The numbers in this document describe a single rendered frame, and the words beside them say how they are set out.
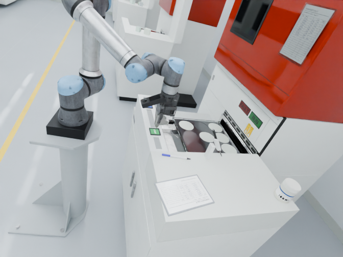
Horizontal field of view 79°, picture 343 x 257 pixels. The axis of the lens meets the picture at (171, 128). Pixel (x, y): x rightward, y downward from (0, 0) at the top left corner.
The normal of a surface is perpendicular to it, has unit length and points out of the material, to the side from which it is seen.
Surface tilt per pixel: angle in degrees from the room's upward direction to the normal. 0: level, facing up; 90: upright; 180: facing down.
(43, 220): 0
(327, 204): 90
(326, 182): 90
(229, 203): 0
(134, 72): 92
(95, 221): 0
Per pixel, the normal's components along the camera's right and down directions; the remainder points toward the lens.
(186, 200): 0.26, -0.78
